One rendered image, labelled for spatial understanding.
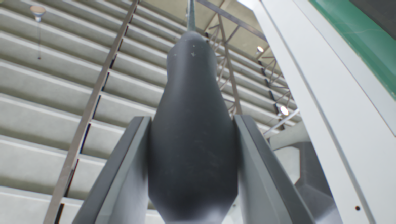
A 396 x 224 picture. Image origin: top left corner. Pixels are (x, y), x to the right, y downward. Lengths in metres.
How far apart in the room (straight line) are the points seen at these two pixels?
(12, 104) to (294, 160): 9.25
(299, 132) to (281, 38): 0.38
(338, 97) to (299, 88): 0.04
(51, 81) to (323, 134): 9.94
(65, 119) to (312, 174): 8.76
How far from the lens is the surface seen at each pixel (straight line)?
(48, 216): 5.54
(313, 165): 0.42
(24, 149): 8.41
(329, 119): 0.19
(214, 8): 13.00
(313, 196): 0.38
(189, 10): 0.17
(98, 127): 8.82
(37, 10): 9.38
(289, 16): 0.28
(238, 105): 10.05
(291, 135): 0.62
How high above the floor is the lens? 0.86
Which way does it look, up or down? 42 degrees up
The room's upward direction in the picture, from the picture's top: 139 degrees counter-clockwise
